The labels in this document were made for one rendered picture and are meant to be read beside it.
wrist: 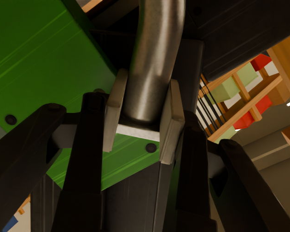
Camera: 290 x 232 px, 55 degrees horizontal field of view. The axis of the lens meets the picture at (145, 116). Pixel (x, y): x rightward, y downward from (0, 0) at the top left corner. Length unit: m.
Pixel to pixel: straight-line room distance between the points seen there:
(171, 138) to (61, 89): 0.12
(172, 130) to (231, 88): 3.33
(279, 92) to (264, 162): 3.88
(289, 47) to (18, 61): 0.88
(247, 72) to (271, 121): 5.97
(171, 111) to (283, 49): 0.87
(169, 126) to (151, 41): 0.06
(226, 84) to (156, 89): 3.26
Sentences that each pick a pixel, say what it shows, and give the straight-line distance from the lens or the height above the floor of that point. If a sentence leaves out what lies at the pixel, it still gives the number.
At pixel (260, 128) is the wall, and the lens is 9.65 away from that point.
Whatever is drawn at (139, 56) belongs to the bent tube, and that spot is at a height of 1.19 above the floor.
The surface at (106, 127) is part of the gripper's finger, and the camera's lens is 0.15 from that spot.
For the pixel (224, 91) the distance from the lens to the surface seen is 3.44.
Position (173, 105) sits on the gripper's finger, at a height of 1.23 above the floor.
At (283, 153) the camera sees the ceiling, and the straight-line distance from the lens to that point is 7.76.
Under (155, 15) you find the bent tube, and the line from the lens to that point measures 0.18.
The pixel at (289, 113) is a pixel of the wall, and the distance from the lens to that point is 9.66.
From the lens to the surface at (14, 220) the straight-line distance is 6.52.
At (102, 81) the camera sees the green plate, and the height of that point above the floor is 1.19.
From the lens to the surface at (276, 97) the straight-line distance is 4.18.
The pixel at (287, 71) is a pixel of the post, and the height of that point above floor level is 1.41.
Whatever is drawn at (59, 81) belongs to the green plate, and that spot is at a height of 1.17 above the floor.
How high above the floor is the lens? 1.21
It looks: 5 degrees up
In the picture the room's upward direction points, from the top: 148 degrees clockwise
